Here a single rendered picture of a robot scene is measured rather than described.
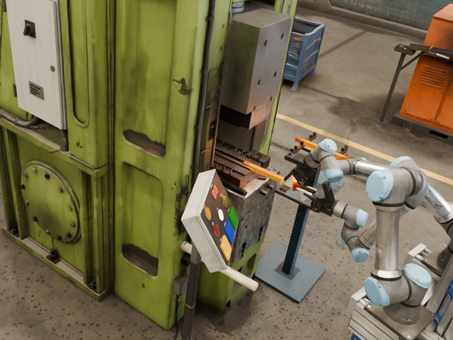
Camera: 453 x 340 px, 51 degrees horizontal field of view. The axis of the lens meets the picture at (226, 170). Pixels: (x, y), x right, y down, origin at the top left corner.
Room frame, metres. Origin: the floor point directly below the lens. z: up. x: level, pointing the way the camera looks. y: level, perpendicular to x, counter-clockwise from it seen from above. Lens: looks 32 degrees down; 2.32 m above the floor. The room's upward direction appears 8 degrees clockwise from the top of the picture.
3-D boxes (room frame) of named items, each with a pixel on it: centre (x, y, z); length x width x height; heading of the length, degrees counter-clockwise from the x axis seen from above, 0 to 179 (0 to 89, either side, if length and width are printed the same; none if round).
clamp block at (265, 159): (2.30, -0.16, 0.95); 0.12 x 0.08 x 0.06; 60
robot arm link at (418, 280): (1.46, -0.81, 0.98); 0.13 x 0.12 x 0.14; 115
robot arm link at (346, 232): (1.84, -0.64, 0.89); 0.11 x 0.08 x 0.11; 10
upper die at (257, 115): (2.22, 0.06, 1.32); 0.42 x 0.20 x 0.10; 60
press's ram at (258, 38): (2.26, 0.03, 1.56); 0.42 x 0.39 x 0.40; 60
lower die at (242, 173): (2.22, 0.06, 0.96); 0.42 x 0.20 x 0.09; 60
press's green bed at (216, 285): (2.27, 0.04, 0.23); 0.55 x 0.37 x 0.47; 60
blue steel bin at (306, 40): (6.33, -0.34, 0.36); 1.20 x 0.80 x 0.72; 67
